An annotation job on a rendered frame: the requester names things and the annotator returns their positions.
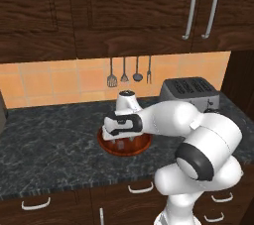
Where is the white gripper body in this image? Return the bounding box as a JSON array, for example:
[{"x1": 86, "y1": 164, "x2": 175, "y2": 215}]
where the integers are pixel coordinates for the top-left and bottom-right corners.
[{"x1": 100, "y1": 125, "x2": 147, "y2": 142}]

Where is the red-brown bowl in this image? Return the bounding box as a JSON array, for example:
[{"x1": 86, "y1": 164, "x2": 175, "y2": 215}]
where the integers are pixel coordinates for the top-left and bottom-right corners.
[{"x1": 96, "y1": 126, "x2": 154, "y2": 158}]

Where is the hanging slotted turner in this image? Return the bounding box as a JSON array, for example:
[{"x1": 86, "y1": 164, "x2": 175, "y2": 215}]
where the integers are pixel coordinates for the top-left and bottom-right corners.
[{"x1": 106, "y1": 57, "x2": 119, "y2": 88}]

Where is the dark wood drawer front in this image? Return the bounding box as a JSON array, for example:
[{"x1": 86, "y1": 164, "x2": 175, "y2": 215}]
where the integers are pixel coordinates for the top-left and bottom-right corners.
[
  {"x1": 89, "y1": 178, "x2": 161, "y2": 207},
  {"x1": 194, "y1": 198, "x2": 254, "y2": 225},
  {"x1": 0, "y1": 189, "x2": 93, "y2": 225},
  {"x1": 201, "y1": 166, "x2": 254, "y2": 207}
]

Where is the hanging small spatula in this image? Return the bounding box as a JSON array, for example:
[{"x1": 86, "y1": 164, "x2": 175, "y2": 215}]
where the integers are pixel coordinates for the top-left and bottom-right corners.
[{"x1": 119, "y1": 56, "x2": 130, "y2": 83}]

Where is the hanging ladle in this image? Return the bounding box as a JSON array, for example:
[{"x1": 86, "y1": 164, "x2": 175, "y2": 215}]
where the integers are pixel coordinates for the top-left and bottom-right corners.
[{"x1": 132, "y1": 56, "x2": 144, "y2": 83}]

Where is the hanging meat fork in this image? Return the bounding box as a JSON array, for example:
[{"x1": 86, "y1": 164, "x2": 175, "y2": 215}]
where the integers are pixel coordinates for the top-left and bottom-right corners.
[{"x1": 145, "y1": 56, "x2": 154, "y2": 85}]

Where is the silver toaster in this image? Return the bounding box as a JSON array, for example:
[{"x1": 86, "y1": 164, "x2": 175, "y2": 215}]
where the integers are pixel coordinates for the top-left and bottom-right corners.
[{"x1": 159, "y1": 76, "x2": 221, "y2": 114}]

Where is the dark wood base cupboard door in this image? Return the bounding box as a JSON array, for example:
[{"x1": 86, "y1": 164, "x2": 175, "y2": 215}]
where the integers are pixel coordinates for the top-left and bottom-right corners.
[{"x1": 90, "y1": 198, "x2": 171, "y2": 225}]

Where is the dark wood tall cabinet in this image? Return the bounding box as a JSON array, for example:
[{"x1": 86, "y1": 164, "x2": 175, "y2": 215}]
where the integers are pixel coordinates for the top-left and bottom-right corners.
[{"x1": 219, "y1": 50, "x2": 254, "y2": 123}]

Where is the silver drawer handle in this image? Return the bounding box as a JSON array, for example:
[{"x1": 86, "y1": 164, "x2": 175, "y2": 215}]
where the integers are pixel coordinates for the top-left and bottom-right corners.
[
  {"x1": 21, "y1": 196, "x2": 52, "y2": 211},
  {"x1": 210, "y1": 191, "x2": 234, "y2": 204},
  {"x1": 127, "y1": 181, "x2": 155, "y2": 194},
  {"x1": 203, "y1": 211, "x2": 225, "y2": 224}
]

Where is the silver base cupboard handle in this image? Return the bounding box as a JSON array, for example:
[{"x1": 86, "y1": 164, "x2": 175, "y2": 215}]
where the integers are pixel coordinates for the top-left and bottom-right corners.
[{"x1": 98, "y1": 207, "x2": 106, "y2": 225}]

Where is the dark wood wall cupboard door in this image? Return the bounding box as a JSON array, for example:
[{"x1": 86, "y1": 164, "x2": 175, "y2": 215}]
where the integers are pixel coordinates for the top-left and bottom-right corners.
[
  {"x1": 67, "y1": 0, "x2": 206, "y2": 60},
  {"x1": 0, "y1": 0, "x2": 78, "y2": 64},
  {"x1": 190, "y1": 0, "x2": 254, "y2": 54}
]

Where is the long silver cupboard handle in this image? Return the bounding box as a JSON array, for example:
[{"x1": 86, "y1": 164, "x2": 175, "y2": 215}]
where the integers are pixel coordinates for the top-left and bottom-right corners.
[
  {"x1": 200, "y1": 0, "x2": 221, "y2": 40},
  {"x1": 181, "y1": 0, "x2": 199, "y2": 41}
]

